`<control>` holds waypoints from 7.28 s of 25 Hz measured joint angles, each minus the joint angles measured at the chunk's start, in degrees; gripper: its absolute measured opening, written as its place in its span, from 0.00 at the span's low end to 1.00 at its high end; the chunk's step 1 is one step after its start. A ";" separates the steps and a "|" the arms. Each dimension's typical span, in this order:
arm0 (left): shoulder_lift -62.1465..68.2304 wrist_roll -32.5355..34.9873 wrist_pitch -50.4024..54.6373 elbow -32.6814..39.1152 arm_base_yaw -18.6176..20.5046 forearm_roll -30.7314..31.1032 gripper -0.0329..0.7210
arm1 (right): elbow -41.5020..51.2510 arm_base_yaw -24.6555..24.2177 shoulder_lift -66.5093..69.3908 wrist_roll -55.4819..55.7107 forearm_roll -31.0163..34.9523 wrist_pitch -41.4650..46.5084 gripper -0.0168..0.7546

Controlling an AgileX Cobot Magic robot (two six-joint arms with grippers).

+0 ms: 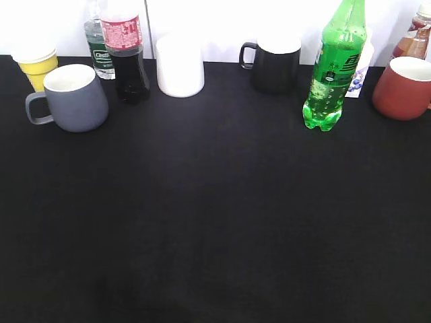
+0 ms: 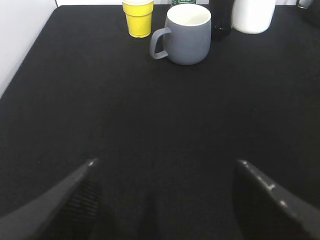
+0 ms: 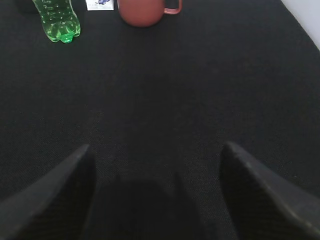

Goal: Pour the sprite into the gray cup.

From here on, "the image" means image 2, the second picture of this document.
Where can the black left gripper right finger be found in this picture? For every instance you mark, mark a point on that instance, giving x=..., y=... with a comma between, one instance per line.
x=265, y=210

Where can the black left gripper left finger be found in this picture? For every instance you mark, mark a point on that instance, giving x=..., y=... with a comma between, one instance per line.
x=67, y=211

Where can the grey ceramic mug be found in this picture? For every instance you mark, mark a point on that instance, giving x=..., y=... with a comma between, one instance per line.
x=186, y=36

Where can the yellow paper cup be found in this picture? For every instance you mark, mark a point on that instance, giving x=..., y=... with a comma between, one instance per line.
x=138, y=15

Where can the dark cola bottle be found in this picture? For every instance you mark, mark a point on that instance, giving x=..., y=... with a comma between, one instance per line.
x=221, y=18

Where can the clear green-label water bottle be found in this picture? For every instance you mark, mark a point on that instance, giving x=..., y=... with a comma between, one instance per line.
x=179, y=2

